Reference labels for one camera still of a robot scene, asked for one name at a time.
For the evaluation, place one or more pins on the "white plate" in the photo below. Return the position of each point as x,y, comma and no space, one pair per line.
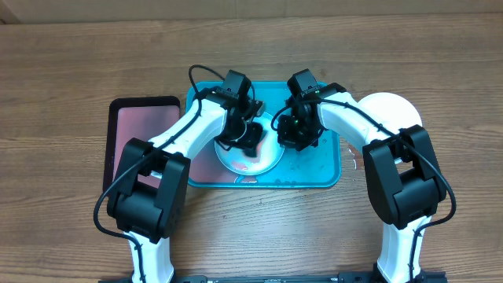
392,110

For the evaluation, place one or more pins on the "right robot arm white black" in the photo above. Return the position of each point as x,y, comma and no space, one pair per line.
404,183

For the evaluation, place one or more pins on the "pink and green sponge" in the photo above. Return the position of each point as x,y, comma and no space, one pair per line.
252,152

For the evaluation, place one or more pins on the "teal plastic tray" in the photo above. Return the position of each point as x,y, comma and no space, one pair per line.
313,167

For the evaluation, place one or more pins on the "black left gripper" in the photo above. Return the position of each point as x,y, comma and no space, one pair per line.
255,137

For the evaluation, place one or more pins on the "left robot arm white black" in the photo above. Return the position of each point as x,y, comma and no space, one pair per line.
147,194

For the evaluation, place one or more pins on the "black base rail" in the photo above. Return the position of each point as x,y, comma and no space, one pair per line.
343,277

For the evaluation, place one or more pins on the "light blue plate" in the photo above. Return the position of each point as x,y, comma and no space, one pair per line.
268,152

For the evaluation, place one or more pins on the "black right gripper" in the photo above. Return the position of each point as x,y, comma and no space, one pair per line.
293,139

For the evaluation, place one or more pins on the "black tray with pink water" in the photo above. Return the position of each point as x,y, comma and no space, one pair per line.
136,117

